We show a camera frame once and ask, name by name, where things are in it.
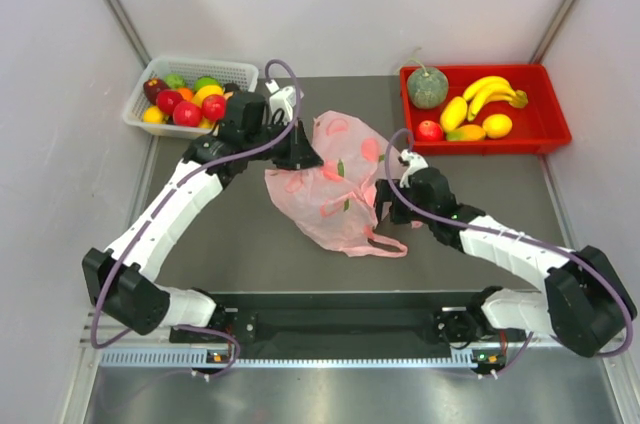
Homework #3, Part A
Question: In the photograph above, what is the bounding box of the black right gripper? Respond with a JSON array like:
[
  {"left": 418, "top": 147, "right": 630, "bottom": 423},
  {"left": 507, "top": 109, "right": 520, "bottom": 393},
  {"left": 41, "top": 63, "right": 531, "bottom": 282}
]
[{"left": 361, "top": 178, "right": 436, "bottom": 224}]

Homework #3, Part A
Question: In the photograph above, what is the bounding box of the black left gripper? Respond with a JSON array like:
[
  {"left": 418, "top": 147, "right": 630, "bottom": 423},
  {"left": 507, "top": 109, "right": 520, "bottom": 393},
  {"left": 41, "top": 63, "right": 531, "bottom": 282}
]
[{"left": 244, "top": 117, "right": 324, "bottom": 171}]

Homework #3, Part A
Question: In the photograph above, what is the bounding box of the pink translucent plastic bag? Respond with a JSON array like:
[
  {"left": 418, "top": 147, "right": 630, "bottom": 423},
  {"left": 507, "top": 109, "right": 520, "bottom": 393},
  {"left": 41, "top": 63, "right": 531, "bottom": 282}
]
[{"left": 264, "top": 111, "right": 408, "bottom": 258}]

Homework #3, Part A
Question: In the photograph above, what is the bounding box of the green netted melon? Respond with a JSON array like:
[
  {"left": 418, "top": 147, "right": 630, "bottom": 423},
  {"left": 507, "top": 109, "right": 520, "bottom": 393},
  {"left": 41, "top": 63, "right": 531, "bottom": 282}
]
[{"left": 406, "top": 46, "right": 449, "bottom": 110}]

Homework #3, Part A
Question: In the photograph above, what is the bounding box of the yellow banana bunch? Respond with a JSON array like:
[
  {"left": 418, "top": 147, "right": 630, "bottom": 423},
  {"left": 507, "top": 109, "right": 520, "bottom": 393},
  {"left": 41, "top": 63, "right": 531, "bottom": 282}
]
[{"left": 462, "top": 76, "right": 529, "bottom": 122}]

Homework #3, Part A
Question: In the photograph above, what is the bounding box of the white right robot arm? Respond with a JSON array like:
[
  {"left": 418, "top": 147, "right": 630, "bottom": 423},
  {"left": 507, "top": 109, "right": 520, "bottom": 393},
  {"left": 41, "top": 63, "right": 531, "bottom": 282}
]
[{"left": 375, "top": 168, "right": 637, "bottom": 357}]

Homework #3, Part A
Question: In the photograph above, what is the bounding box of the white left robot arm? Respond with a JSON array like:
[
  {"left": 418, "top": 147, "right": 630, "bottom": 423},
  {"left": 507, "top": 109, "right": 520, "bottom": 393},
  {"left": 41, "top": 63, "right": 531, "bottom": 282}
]
[{"left": 82, "top": 86, "right": 323, "bottom": 341}]

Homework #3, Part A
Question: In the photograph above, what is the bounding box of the dark fruit back in basket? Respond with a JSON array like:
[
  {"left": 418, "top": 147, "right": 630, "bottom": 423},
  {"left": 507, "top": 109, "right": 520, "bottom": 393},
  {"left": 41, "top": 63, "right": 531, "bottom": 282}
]
[{"left": 223, "top": 82, "right": 241, "bottom": 94}]

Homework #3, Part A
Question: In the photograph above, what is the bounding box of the yellow fruit front in basket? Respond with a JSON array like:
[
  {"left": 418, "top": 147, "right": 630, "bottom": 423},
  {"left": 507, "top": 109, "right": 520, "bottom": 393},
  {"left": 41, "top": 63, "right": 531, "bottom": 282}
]
[{"left": 199, "top": 118, "right": 216, "bottom": 129}]

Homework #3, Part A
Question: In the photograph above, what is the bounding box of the dark red fruit in basket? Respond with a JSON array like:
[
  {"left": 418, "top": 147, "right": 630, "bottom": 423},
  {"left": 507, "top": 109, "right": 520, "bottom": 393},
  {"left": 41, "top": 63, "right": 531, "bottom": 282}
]
[{"left": 142, "top": 78, "right": 170, "bottom": 105}]

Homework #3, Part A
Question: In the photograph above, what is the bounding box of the red apple in tray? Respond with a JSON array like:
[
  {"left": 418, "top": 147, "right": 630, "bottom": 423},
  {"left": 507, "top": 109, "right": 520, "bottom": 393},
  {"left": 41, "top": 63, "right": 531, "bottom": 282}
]
[{"left": 416, "top": 120, "right": 445, "bottom": 142}]

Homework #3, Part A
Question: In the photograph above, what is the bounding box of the red apple right in basket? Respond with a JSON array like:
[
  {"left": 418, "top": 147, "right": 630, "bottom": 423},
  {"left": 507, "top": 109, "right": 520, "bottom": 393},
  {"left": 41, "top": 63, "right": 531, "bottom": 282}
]
[{"left": 201, "top": 94, "right": 227, "bottom": 122}]

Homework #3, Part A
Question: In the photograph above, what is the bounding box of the red apple in basket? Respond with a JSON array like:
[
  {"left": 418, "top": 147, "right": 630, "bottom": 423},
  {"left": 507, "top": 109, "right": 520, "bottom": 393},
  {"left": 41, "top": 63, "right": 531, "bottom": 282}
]
[
  {"left": 172, "top": 100, "right": 202, "bottom": 127},
  {"left": 155, "top": 89, "right": 183, "bottom": 116},
  {"left": 201, "top": 94, "right": 227, "bottom": 122}
]

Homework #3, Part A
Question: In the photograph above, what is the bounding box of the white perforated plastic basket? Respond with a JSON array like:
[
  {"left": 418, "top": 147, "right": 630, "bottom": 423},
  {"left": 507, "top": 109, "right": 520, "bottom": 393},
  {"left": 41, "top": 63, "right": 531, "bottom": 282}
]
[{"left": 122, "top": 57, "right": 259, "bottom": 139}]

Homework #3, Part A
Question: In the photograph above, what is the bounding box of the orange green mango in tray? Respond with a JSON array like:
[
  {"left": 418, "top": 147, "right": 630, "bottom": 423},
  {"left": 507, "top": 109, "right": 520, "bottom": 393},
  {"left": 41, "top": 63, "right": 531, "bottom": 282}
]
[{"left": 446, "top": 124, "right": 486, "bottom": 142}]

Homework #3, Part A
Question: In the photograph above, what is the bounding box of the yellow mango in tray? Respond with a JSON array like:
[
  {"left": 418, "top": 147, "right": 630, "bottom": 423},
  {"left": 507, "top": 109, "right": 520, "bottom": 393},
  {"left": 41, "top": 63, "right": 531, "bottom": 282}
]
[{"left": 440, "top": 96, "right": 468, "bottom": 133}]

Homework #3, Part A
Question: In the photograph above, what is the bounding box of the yellow banana in basket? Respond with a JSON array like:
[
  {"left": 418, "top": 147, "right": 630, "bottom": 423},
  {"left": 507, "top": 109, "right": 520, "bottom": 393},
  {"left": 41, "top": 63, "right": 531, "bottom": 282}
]
[{"left": 191, "top": 85, "right": 224, "bottom": 107}]

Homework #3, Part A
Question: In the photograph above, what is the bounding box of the red plastic tray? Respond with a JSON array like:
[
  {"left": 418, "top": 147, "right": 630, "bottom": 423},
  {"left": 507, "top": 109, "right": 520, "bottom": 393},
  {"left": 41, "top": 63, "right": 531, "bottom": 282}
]
[{"left": 399, "top": 64, "right": 571, "bottom": 156}]

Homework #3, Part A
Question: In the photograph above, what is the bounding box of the red apple middle in basket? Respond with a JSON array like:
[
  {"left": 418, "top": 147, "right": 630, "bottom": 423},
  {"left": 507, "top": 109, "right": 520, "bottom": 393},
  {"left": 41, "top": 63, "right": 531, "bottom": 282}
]
[{"left": 172, "top": 100, "right": 202, "bottom": 127}]

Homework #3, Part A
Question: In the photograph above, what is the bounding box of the green apple in basket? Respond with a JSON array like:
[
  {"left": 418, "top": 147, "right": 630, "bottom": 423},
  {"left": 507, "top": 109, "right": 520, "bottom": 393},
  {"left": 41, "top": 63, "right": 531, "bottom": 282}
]
[{"left": 194, "top": 76, "right": 220, "bottom": 92}]

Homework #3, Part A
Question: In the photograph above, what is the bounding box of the yellow lemon in tray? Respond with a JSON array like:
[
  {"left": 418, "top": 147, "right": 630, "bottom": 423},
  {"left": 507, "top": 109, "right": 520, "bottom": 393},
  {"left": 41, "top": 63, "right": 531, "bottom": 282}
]
[{"left": 482, "top": 114, "right": 513, "bottom": 140}]

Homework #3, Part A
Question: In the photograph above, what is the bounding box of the small orange in basket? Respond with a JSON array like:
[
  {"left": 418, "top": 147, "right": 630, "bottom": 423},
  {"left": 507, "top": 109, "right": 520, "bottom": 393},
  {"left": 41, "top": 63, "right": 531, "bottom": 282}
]
[{"left": 177, "top": 87, "right": 194, "bottom": 101}]

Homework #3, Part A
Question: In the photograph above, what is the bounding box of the green lime in basket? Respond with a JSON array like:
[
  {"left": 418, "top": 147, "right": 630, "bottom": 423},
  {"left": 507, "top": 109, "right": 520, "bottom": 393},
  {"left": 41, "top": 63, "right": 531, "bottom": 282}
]
[{"left": 164, "top": 73, "right": 187, "bottom": 89}]

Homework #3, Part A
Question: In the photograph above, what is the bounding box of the red apple left in basket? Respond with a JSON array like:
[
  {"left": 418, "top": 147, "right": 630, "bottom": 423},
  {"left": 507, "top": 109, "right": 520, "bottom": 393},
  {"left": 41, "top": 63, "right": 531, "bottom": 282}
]
[{"left": 155, "top": 89, "right": 183, "bottom": 116}]

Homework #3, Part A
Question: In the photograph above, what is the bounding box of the yellow lemon in basket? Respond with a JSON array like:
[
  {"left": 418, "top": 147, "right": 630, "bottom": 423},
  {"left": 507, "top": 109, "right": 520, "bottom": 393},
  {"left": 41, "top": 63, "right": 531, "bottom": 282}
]
[{"left": 142, "top": 106, "right": 167, "bottom": 124}]

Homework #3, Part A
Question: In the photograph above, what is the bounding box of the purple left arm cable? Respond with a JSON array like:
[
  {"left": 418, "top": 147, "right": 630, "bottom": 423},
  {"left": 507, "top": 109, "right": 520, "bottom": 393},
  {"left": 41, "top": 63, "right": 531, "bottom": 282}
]
[{"left": 90, "top": 59, "right": 301, "bottom": 349}]

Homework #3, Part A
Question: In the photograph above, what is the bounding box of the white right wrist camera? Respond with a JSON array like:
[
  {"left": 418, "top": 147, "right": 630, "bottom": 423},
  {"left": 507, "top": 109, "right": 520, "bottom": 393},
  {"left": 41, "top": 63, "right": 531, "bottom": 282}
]
[{"left": 399, "top": 149, "right": 429, "bottom": 188}]

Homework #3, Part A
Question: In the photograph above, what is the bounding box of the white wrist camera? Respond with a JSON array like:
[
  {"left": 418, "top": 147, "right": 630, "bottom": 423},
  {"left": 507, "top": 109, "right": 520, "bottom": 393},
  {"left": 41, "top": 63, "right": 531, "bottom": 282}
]
[
  {"left": 399, "top": 149, "right": 429, "bottom": 188},
  {"left": 265, "top": 79, "right": 296, "bottom": 125}
]

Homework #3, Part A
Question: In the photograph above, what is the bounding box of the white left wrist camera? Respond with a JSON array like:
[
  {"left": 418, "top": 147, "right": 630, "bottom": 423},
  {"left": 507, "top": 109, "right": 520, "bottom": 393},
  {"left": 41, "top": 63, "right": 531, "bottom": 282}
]
[{"left": 265, "top": 79, "right": 296, "bottom": 125}]

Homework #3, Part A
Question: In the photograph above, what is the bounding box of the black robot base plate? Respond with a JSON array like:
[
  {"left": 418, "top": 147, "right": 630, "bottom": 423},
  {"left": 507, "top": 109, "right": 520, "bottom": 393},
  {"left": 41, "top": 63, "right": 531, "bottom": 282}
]
[{"left": 168, "top": 292, "right": 534, "bottom": 348}]

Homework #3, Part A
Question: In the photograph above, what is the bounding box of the grey slotted cable duct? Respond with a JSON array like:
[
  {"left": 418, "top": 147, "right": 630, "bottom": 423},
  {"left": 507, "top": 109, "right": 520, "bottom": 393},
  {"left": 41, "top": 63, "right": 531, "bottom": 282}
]
[{"left": 100, "top": 347, "right": 505, "bottom": 370}]

